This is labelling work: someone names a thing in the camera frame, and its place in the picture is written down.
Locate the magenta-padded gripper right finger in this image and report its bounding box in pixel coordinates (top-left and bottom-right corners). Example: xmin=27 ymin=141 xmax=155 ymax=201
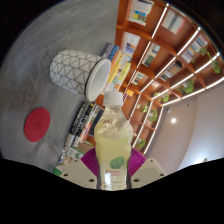
xmin=128 ymin=148 xmax=167 ymax=190

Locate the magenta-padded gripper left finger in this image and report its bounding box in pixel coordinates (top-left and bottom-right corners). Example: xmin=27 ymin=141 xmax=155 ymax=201
xmin=61 ymin=147 xmax=99 ymax=190

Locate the clear bottle of yellow drink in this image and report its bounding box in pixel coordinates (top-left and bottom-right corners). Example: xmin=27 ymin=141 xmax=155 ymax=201
xmin=93 ymin=90 xmax=134 ymax=192

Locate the tall green and white carton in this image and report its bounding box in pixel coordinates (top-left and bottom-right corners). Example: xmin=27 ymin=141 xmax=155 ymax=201
xmin=65 ymin=142 xmax=94 ymax=160

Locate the small green and white box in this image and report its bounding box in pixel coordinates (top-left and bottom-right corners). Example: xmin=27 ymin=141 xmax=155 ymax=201
xmin=52 ymin=165 xmax=64 ymax=176

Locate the stack of dark books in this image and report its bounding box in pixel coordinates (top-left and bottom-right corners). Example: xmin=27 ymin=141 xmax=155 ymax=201
xmin=64 ymin=100 xmax=105 ymax=148

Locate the flat round red coaster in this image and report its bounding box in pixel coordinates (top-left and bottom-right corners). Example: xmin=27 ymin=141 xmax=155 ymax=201
xmin=23 ymin=107 xmax=51 ymax=143

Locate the white mug with triangle pattern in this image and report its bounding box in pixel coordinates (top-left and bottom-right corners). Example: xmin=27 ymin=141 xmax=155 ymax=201
xmin=49 ymin=49 xmax=112 ymax=102

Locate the brown wooden shelf unit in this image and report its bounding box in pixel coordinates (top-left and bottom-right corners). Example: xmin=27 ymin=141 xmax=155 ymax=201
xmin=94 ymin=0 xmax=224 ymax=156

